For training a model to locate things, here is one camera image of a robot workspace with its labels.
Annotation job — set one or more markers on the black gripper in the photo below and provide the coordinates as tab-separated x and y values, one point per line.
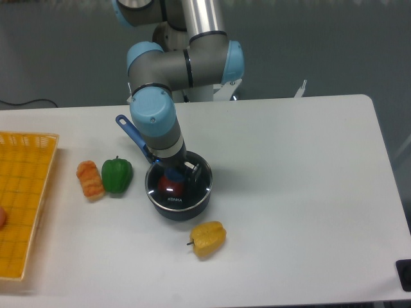
177	162

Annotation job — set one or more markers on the glass pot lid blue knob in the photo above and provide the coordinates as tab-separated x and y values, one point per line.
189	195

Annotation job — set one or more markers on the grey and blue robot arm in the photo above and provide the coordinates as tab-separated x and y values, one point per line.
152	108

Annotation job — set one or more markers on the red toy bell pepper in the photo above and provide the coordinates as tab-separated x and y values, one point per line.
170	187

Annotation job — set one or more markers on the green toy bell pepper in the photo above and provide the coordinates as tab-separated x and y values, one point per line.
117	175

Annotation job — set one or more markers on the orange toy bread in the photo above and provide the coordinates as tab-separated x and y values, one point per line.
90	180

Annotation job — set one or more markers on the yellow toy bell pepper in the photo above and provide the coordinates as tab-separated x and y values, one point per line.
207	238

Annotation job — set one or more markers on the yellow wicker basket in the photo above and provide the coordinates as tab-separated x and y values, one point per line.
26	162

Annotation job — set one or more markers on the black device at table edge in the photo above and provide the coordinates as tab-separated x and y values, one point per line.
404	272

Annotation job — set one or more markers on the white table bracket right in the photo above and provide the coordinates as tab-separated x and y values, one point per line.
301	90

